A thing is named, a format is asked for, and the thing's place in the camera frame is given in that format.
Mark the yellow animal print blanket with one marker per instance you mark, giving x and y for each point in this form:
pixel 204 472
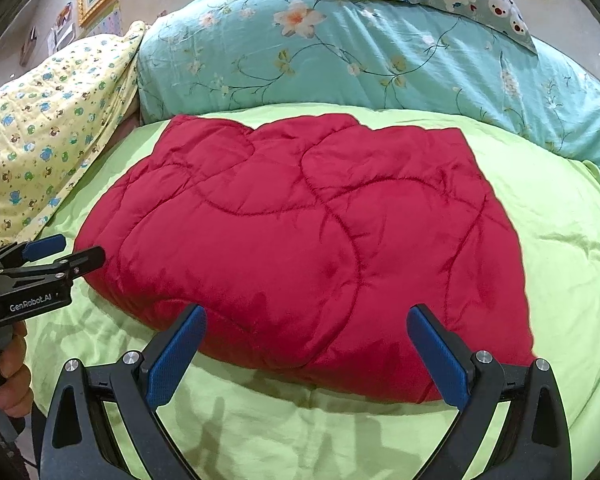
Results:
pixel 55 125

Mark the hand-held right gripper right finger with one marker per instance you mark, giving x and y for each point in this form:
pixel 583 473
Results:
pixel 440 355

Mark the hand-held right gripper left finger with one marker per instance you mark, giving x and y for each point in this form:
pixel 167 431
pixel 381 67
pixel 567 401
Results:
pixel 177 350

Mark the paper wall sticker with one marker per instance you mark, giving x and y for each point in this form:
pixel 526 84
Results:
pixel 28 45
pixel 62 25

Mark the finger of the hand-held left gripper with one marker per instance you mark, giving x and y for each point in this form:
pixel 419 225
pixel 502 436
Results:
pixel 82 260
pixel 42 247

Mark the person's left hand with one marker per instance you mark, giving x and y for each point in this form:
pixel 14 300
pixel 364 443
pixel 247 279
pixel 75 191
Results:
pixel 12 365

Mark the red puffer jacket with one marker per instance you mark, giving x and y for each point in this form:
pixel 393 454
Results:
pixel 305 240

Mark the lime green bed sheet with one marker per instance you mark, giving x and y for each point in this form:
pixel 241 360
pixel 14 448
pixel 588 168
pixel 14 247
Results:
pixel 555 260

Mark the teal floral quilt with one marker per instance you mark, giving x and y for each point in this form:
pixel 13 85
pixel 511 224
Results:
pixel 380 60

